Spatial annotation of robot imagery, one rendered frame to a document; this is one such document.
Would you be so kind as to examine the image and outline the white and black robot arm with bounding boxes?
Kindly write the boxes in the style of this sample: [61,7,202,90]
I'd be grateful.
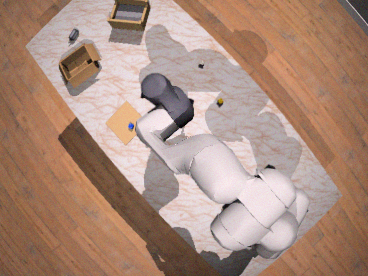
[135,73,310,259]

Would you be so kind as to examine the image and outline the tan square mat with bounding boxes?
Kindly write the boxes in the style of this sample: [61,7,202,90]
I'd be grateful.
[106,101,142,145]

